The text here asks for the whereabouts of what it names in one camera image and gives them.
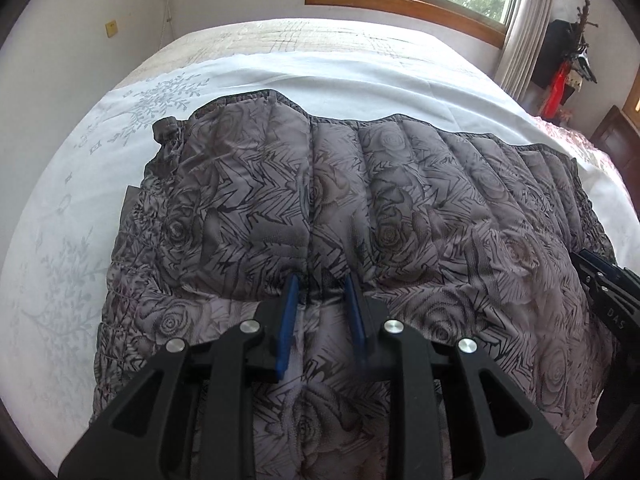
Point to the wooden coat rack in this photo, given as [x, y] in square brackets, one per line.
[584, 12]

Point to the large wooden framed window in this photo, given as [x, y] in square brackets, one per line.
[400, 5]

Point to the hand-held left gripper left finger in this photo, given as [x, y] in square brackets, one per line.
[287, 310]

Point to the beige curtain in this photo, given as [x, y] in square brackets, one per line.
[525, 35]

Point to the pink floral quilt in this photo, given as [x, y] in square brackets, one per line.
[585, 142]

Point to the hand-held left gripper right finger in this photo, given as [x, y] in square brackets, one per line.
[356, 320]

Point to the small wooden framed window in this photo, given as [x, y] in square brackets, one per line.
[634, 102]

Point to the bunch of clothes hangers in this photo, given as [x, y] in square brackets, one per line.
[582, 62]

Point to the beige bedspread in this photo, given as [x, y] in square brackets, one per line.
[310, 35]

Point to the yellow wall outlet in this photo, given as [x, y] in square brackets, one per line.
[111, 28]

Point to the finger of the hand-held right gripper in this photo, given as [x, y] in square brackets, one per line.
[595, 260]
[602, 287]

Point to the white embroidered bed sheet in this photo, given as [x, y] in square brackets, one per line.
[65, 200]

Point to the grey quilted floral jacket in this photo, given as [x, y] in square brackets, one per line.
[400, 200]

